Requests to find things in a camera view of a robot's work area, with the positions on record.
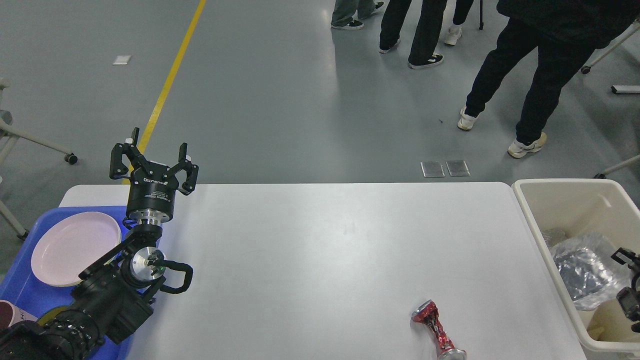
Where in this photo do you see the person with white sneakers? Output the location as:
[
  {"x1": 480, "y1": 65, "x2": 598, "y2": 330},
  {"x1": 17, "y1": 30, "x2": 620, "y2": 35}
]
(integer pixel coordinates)
[{"x1": 444, "y1": 0, "x2": 474, "y2": 46}]

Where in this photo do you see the person in black pants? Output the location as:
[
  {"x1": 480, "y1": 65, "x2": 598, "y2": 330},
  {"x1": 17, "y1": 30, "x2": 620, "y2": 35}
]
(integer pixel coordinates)
[{"x1": 457, "y1": 0, "x2": 640, "y2": 158}]

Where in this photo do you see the beige plastic bin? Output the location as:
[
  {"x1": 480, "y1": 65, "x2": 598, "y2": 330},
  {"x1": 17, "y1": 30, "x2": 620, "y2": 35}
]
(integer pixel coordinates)
[{"x1": 512, "y1": 178, "x2": 640, "y2": 360}]

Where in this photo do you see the person in grey jeans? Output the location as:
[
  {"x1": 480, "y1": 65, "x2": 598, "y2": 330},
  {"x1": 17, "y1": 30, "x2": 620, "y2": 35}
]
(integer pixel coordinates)
[{"x1": 330, "y1": 0, "x2": 386, "y2": 30}]

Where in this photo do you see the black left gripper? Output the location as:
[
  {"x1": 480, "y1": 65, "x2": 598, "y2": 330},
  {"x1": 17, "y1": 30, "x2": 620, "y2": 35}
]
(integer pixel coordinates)
[{"x1": 109, "y1": 127, "x2": 200, "y2": 226}]

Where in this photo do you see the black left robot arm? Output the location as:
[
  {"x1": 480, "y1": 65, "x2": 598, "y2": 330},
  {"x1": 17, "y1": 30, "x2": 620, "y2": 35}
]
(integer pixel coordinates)
[{"x1": 1, "y1": 127, "x2": 199, "y2": 360}]

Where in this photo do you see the dark blue mug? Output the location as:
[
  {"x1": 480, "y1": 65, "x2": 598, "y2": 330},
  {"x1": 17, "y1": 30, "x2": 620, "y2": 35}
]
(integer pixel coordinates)
[{"x1": 37, "y1": 305, "x2": 69, "y2": 327}]

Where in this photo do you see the right metal floor plate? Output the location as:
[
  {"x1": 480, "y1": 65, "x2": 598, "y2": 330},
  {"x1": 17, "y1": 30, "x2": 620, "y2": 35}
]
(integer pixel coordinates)
[{"x1": 446, "y1": 160, "x2": 471, "y2": 177}]

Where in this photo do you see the left metal floor plate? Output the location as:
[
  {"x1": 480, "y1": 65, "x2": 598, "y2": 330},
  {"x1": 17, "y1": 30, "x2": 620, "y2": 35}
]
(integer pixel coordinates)
[{"x1": 420, "y1": 161, "x2": 446, "y2": 178}]

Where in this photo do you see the white chair leg right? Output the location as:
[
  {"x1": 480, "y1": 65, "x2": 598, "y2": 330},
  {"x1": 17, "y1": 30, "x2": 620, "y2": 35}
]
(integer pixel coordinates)
[{"x1": 580, "y1": 18, "x2": 640, "y2": 75}]

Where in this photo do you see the white paper cup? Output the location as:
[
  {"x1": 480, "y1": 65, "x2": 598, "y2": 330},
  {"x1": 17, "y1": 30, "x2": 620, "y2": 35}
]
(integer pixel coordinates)
[{"x1": 587, "y1": 300, "x2": 640, "y2": 343}]

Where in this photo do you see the white paper on floor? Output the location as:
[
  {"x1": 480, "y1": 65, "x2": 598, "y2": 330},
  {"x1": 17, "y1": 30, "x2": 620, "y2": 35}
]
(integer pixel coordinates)
[{"x1": 112, "y1": 55, "x2": 132, "y2": 66}]

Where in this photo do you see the crushed red can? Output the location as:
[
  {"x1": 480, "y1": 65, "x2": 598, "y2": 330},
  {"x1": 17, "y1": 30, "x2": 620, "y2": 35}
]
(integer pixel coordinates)
[{"x1": 410, "y1": 300, "x2": 467, "y2": 360}]

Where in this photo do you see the white bar on floor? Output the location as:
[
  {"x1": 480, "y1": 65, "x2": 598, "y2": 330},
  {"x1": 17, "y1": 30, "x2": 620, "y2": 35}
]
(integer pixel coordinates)
[{"x1": 610, "y1": 84, "x2": 640, "y2": 95}]

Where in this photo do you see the pink mug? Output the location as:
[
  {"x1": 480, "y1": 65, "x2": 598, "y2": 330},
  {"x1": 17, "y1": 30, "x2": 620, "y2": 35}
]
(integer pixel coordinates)
[{"x1": 0, "y1": 300, "x2": 38, "y2": 330}]

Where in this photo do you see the metal floor plate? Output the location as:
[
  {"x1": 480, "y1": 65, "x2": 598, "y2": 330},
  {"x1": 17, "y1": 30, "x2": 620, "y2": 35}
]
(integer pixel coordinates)
[
  {"x1": 446, "y1": 160, "x2": 471, "y2": 177},
  {"x1": 420, "y1": 161, "x2": 446, "y2": 178}
]

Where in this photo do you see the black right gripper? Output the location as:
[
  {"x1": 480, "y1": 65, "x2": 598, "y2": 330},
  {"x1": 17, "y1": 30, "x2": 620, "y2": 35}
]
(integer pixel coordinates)
[{"x1": 611, "y1": 247, "x2": 640, "y2": 333}]

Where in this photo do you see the blue plastic tray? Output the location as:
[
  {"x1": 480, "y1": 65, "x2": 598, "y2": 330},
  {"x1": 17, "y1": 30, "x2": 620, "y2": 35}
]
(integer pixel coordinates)
[{"x1": 0, "y1": 205, "x2": 166, "y2": 360}]

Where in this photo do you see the foil tray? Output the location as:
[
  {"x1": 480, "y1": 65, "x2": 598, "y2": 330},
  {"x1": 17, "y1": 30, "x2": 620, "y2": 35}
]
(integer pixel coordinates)
[
  {"x1": 550, "y1": 231, "x2": 632, "y2": 312},
  {"x1": 541, "y1": 228, "x2": 569, "y2": 248}
]

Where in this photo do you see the pink plate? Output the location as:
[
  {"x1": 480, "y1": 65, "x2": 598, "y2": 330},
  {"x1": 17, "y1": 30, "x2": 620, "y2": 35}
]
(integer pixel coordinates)
[{"x1": 30, "y1": 211, "x2": 122, "y2": 287}]

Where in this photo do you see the white chair base left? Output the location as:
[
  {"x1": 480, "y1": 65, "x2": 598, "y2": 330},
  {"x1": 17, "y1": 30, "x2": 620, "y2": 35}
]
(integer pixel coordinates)
[{"x1": 0, "y1": 109, "x2": 78, "y2": 240}]

